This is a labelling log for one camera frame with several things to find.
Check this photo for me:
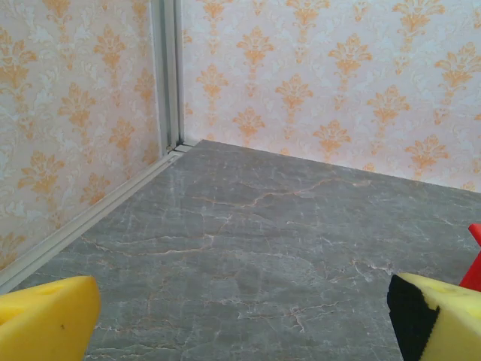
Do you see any aluminium corner post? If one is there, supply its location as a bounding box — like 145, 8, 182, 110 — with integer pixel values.
149, 0, 185, 157

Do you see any red plastic bin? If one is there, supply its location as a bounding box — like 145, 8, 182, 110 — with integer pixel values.
458, 223, 481, 291

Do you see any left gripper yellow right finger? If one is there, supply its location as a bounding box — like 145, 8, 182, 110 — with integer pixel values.
386, 273, 481, 361

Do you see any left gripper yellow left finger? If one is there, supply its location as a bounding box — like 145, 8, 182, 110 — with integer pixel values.
0, 275, 101, 361

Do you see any aluminium floor rail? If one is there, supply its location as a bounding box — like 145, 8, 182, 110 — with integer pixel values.
0, 148, 189, 296

